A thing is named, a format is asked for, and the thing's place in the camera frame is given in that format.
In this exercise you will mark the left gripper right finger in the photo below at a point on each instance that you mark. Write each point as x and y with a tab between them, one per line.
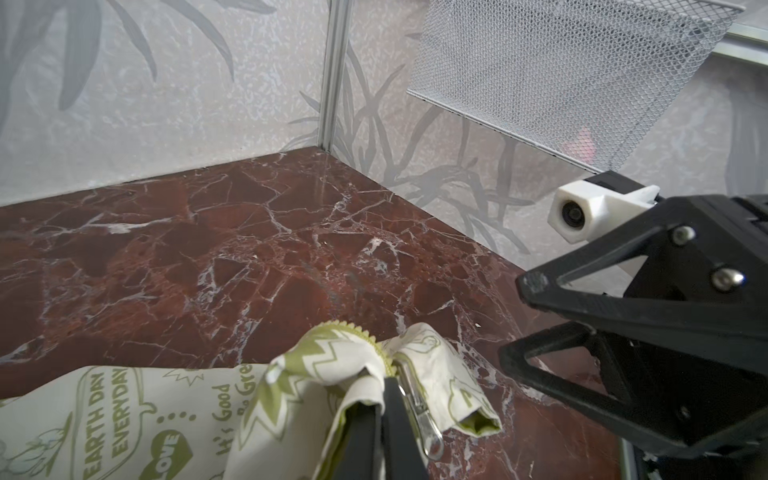
402	457

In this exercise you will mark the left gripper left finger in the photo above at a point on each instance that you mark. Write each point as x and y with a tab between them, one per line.
359	454

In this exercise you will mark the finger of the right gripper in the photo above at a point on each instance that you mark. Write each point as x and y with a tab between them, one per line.
702	289
665	402

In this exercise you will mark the cream green printed jacket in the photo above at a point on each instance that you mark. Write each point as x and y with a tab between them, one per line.
280	420

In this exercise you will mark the pink object in basket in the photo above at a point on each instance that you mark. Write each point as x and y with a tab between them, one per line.
582	148

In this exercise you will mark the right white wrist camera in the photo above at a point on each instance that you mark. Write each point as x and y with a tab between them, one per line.
584	210

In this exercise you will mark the white wire mesh basket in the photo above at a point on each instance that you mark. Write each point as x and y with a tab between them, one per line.
539	71

